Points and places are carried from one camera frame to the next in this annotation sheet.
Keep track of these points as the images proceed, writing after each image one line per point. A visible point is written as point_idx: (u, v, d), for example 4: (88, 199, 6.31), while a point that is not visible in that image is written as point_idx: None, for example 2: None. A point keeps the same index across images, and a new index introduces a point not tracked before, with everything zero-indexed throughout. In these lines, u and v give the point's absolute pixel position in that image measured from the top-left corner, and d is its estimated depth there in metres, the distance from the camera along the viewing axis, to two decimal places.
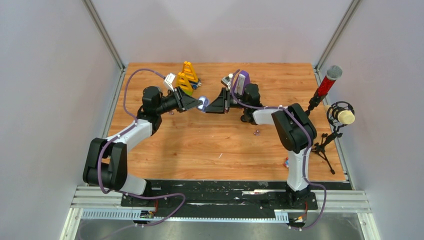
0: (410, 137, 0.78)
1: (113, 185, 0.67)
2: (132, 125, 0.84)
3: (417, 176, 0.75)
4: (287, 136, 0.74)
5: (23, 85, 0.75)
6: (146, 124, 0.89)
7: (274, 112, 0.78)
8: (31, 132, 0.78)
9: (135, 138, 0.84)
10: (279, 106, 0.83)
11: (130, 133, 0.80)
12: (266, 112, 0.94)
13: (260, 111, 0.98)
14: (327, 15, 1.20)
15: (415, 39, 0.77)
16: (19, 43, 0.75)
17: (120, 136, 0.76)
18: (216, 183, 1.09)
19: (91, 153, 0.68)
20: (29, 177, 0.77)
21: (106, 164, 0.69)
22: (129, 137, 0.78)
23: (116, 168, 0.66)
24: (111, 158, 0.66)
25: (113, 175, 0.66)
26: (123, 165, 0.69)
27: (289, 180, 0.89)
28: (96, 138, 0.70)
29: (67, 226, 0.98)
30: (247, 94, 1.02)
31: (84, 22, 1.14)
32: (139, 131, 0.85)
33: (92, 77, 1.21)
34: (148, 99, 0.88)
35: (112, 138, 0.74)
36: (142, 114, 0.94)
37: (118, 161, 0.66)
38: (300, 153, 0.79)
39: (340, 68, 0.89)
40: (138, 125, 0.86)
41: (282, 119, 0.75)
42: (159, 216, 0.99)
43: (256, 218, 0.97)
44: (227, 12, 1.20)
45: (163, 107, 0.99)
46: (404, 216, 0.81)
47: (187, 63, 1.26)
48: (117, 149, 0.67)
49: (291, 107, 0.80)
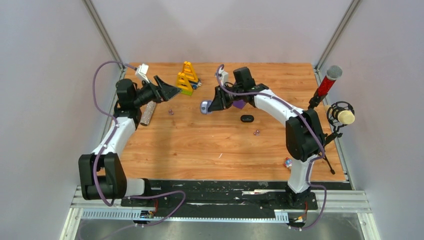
0: (409, 136, 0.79)
1: (116, 194, 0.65)
2: (114, 127, 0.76)
3: (417, 175, 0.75)
4: (299, 147, 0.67)
5: (23, 84, 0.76)
6: (127, 121, 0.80)
7: (289, 121, 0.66)
8: (31, 131, 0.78)
9: (122, 141, 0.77)
10: (292, 109, 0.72)
11: (115, 138, 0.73)
12: (272, 101, 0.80)
13: (264, 98, 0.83)
14: (327, 15, 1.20)
15: (415, 38, 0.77)
16: (19, 42, 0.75)
17: (106, 145, 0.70)
18: (216, 183, 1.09)
19: (81, 171, 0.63)
20: (28, 177, 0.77)
21: (102, 177, 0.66)
22: (116, 142, 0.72)
23: (115, 178, 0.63)
24: (107, 170, 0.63)
25: (114, 184, 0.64)
26: (120, 173, 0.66)
27: (289, 182, 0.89)
28: (82, 155, 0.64)
29: (67, 226, 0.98)
30: (236, 77, 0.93)
31: (84, 21, 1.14)
32: (125, 131, 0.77)
33: (92, 78, 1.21)
34: (123, 91, 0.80)
35: (99, 151, 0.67)
36: (120, 111, 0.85)
37: (115, 171, 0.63)
38: (305, 162, 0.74)
39: (340, 68, 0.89)
40: (120, 125, 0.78)
41: (297, 129, 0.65)
42: (158, 216, 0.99)
43: (256, 218, 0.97)
44: (227, 11, 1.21)
45: (140, 98, 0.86)
46: (405, 216, 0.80)
47: (186, 63, 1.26)
48: (110, 161, 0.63)
49: (306, 112, 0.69)
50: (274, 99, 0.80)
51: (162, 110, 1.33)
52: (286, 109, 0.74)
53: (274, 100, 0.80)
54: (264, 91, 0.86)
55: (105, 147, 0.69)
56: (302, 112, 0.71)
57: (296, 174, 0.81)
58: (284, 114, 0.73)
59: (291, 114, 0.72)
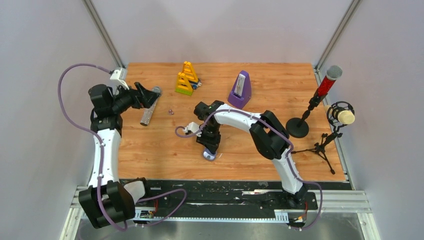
0: (409, 136, 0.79)
1: (127, 215, 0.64)
2: (101, 148, 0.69)
3: (417, 175, 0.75)
4: (269, 148, 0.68)
5: (24, 84, 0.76)
6: (111, 135, 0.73)
7: (252, 129, 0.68)
8: (31, 131, 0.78)
9: (115, 156, 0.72)
10: (250, 116, 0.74)
11: (108, 162, 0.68)
12: (230, 114, 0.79)
13: (223, 114, 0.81)
14: (326, 15, 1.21)
15: (415, 39, 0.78)
16: (19, 42, 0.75)
17: (102, 175, 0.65)
18: (216, 183, 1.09)
19: (85, 207, 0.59)
20: (28, 177, 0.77)
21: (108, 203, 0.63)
22: (110, 167, 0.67)
23: (124, 205, 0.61)
24: (113, 201, 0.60)
25: (124, 209, 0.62)
26: (125, 198, 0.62)
27: (283, 184, 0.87)
28: (79, 193, 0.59)
29: (67, 226, 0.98)
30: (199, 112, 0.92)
31: (83, 21, 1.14)
32: (113, 148, 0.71)
33: (92, 78, 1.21)
34: (98, 97, 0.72)
35: (97, 183, 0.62)
36: (98, 122, 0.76)
37: (121, 200, 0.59)
38: (282, 158, 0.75)
39: (340, 68, 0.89)
40: (105, 141, 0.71)
41: (262, 133, 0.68)
42: (158, 216, 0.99)
43: (257, 218, 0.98)
44: (227, 11, 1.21)
45: (118, 105, 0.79)
46: (405, 216, 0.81)
47: (186, 63, 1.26)
48: (114, 192, 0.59)
49: (262, 116, 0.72)
50: (232, 112, 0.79)
51: (162, 110, 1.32)
52: (245, 119, 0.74)
53: (232, 113, 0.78)
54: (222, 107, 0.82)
55: (102, 176, 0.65)
56: (260, 116, 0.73)
57: (283, 174, 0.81)
58: (247, 123, 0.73)
59: (252, 121, 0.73)
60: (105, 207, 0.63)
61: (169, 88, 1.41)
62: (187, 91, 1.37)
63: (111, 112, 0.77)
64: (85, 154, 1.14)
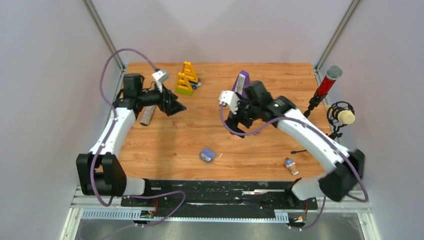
0: (409, 136, 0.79)
1: (115, 191, 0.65)
2: (113, 122, 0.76)
3: (417, 175, 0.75)
4: (341, 194, 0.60)
5: (25, 84, 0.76)
6: (126, 112, 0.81)
7: (337, 170, 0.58)
8: (32, 130, 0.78)
9: (122, 134, 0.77)
10: (336, 149, 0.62)
11: (113, 135, 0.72)
12: (307, 130, 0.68)
13: (294, 125, 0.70)
14: (327, 15, 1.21)
15: (414, 39, 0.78)
16: (20, 42, 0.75)
17: (104, 144, 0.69)
18: (216, 183, 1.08)
19: (80, 170, 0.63)
20: (29, 177, 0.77)
21: (100, 175, 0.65)
22: (114, 139, 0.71)
23: (114, 179, 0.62)
24: (105, 171, 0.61)
25: (113, 184, 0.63)
26: (118, 173, 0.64)
27: (296, 190, 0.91)
28: (79, 155, 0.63)
29: (67, 226, 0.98)
30: (248, 93, 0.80)
31: (84, 21, 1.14)
32: (123, 125, 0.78)
33: (92, 78, 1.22)
34: (130, 79, 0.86)
35: (97, 150, 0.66)
36: (120, 100, 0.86)
37: (112, 173, 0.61)
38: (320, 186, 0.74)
39: (340, 68, 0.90)
40: (119, 118, 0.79)
41: (345, 179, 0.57)
42: (159, 216, 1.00)
43: (256, 218, 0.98)
44: (227, 11, 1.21)
45: (144, 97, 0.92)
46: (405, 217, 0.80)
47: (186, 63, 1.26)
48: (107, 163, 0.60)
49: (353, 155, 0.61)
50: (309, 128, 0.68)
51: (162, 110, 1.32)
52: (329, 149, 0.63)
53: (309, 130, 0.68)
54: (291, 111, 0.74)
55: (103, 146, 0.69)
56: (348, 155, 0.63)
57: (313, 192, 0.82)
58: (328, 156, 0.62)
59: (337, 157, 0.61)
60: (96, 178, 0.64)
61: (169, 88, 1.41)
62: (187, 91, 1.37)
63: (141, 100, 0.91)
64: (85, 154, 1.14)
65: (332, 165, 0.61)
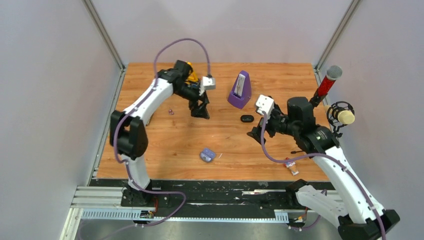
0: (409, 136, 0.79)
1: (132, 153, 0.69)
2: (151, 90, 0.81)
3: (417, 175, 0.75)
4: None
5: (25, 84, 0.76)
6: (165, 85, 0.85)
7: (367, 228, 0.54)
8: (31, 131, 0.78)
9: (155, 104, 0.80)
10: (373, 205, 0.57)
11: (148, 102, 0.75)
12: (345, 175, 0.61)
13: (333, 166, 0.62)
14: (327, 15, 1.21)
15: (415, 39, 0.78)
16: (19, 42, 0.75)
17: (137, 107, 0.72)
18: (217, 183, 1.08)
19: (111, 123, 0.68)
20: (29, 177, 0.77)
21: (124, 134, 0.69)
22: (147, 106, 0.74)
23: (136, 141, 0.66)
24: (130, 131, 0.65)
25: (133, 145, 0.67)
26: (141, 137, 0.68)
27: (300, 197, 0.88)
28: (114, 111, 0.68)
29: (67, 226, 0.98)
30: (292, 112, 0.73)
31: (84, 22, 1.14)
32: (159, 95, 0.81)
33: (92, 78, 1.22)
34: (184, 65, 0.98)
35: (130, 111, 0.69)
36: (165, 72, 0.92)
37: (136, 135, 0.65)
38: (336, 220, 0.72)
39: (340, 69, 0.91)
40: (157, 88, 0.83)
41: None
42: (159, 216, 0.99)
43: (256, 218, 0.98)
44: (227, 11, 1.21)
45: (186, 89, 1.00)
46: (405, 217, 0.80)
47: (186, 63, 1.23)
48: (134, 125, 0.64)
49: (387, 216, 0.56)
50: (347, 174, 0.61)
51: (162, 110, 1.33)
52: (363, 202, 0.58)
53: (347, 175, 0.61)
54: (333, 147, 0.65)
55: (136, 109, 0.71)
56: (382, 214, 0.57)
57: (323, 212, 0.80)
58: (361, 209, 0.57)
59: (370, 214, 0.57)
60: (121, 136, 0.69)
61: None
62: None
63: (182, 89, 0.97)
64: (86, 154, 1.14)
65: (363, 220, 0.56)
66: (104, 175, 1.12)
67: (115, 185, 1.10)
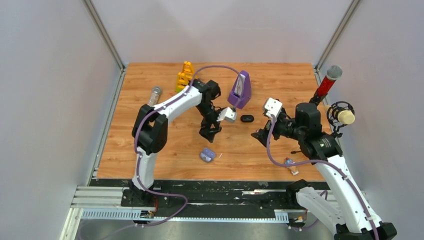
0: (408, 136, 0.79)
1: (149, 148, 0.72)
2: (181, 95, 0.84)
3: (416, 175, 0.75)
4: None
5: (25, 84, 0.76)
6: (196, 93, 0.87)
7: (359, 236, 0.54)
8: (31, 130, 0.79)
9: (182, 108, 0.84)
10: (369, 216, 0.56)
11: (176, 104, 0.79)
12: (344, 184, 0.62)
13: (333, 173, 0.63)
14: (327, 15, 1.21)
15: (414, 39, 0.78)
16: (19, 42, 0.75)
17: (166, 107, 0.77)
18: (217, 183, 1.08)
19: (139, 115, 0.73)
20: (29, 177, 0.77)
21: (148, 128, 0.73)
22: (175, 107, 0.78)
23: (156, 137, 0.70)
24: (153, 127, 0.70)
25: (152, 141, 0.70)
26: (162, 134, 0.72)
27: (300, 197, 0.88)
28: (144, 105, 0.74)
29: (67, 226, 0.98)
30: (299, 117, 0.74)
31: (84, 22, 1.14)
32: (189, 101, 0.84)
33: (92, 78, 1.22)
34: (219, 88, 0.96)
35: (158, 109, 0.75)
36: (199, 81, 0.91)
37: (157, 132, 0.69)
38: (334, 227, 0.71)
39: (340, 68, 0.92)
40: (188, 94, 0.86)
41: None
42: (159, 216, 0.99)
43: (256, 218, 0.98)
44: (227, 11, 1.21)
45: (207, 109, 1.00)
46: (405, 217, 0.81)
47: (186, 63, 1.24)
48: (158, 122, 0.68)
49: (384, 228, 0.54)
50: (347, 182, 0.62)
51: None
52: (360, 212, 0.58)
53: (346, 184, 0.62)
54: (336, 156, 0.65)
55: (164, 108, 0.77)
56: (379, 226, 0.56)
57: (322, 217, 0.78)
58: (357, 219, 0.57)
59: (367, 224, 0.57)
60: (144, 129, 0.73)
61: (169, 88, 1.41)
62: None
63: (206, 105, 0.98)
64: (86, 154, 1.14)
65: (358, 230, 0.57)
66: (104, 175, 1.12)
67: (115, 185, 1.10)
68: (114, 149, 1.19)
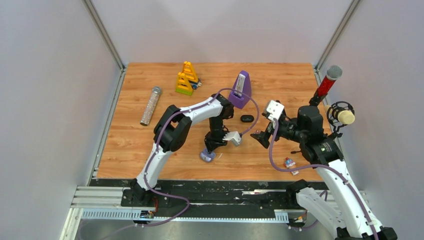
0: (408, 136, 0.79)
1: (168, 146, 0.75)
2: (204, 103, 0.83)
3: (416, 175, 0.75)
4: None
5: (25, 84, 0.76)
6: (218, 105, 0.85)
7: None
8: (32, 130, 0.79)
9: (204, 115, 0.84)
10: (370, 221, 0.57)
11: (200, 110, 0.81)
12: (344, 188, 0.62)
13: (334, 178, 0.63)
14: (327, 15, 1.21)
15: (414, 39, 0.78)
16: (19, 41, 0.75)
17: (190, 111, 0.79)
18: (217, 183, 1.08)
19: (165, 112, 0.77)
20: (29, 177, 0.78)
21: (171, 127, 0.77)
22: (199, 113, 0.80)
23: (177, 137, 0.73)
24: (177, 127, 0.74)
25: (173, 140, 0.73)
26: (183, 136, 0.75)
27: (300, 198, 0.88)
28: (172, 105, 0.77)
29: (67, 226, 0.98)
30: (301, 121, 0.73)
31: (84, 22, 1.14)
32: (211, 110, 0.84)
33: (92, 78, 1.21)
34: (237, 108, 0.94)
35: (184, 110, 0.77)
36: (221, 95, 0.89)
37: (180, 132, 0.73)
38: (334, 230, 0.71)
39: (340, 69, 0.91)
40: (211, 104, 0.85)
41: None
42: (159, 216, 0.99)
43: (256, 218, 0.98)
44: (227, 11, 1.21)
45: (216, 126, 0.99)
46: (404, 217, 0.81)
47: (186, 63, 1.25)
48: (183, 123, 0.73)
49: (384, 233, 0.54)
50: (347, 187, 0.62)
51: (162, 110, 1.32)
52: (361, 216, 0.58)
53: (346, 189, 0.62)
54: (337, 160, 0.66)
55: (189, 111, 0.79)
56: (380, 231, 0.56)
57: (321, 218, 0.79)
58: (358, 224, 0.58)
59: (367, 229, 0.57)
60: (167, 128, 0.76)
61: (169, 88, 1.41)
62: (187, 91, 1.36)
63: (217, 120, 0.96)
64: (85, 154, 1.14)
65: (359, 234, 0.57)
66: (104, 175, 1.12)
67: (115, 185, 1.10)
68: (114, 149, 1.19)
